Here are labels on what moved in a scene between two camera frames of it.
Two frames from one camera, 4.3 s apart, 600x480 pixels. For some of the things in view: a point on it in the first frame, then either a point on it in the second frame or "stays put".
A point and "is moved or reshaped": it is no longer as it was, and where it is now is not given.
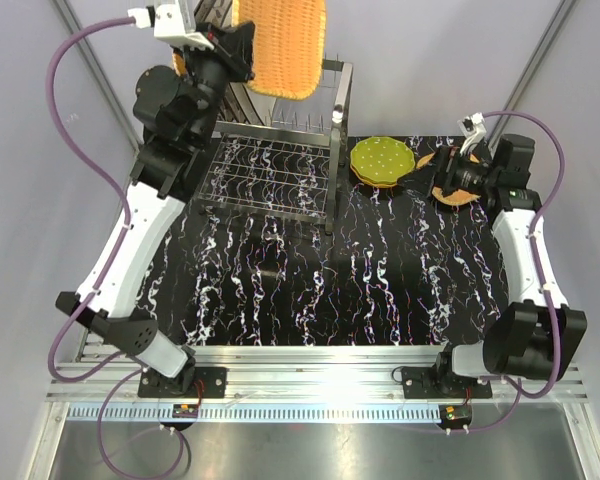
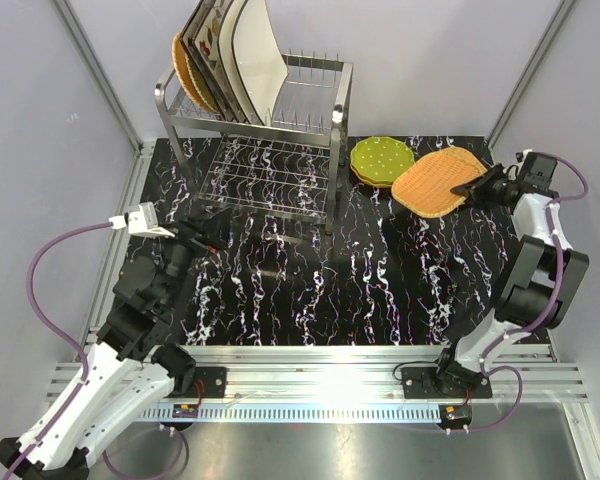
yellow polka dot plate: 383,184 stays put
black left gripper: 233,48 to 214,230
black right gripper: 446,163 to 476,191
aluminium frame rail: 282,383 stays put
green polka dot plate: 382,159 stays put
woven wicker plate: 288,42 to 423,185
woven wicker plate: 456,198 is moved or reshaped
